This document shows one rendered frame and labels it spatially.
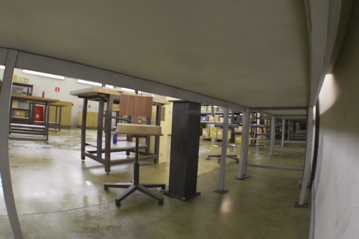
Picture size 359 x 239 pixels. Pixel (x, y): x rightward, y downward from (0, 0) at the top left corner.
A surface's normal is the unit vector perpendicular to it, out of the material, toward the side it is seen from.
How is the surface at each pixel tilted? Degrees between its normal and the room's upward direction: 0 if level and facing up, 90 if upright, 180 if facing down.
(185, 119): 90
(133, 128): 90
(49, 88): 90
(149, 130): 90
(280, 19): 180
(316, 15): 180
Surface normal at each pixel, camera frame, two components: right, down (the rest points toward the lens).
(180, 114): -0.65, -0.11
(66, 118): 0.78, -0.02
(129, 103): 0.44, -0.06
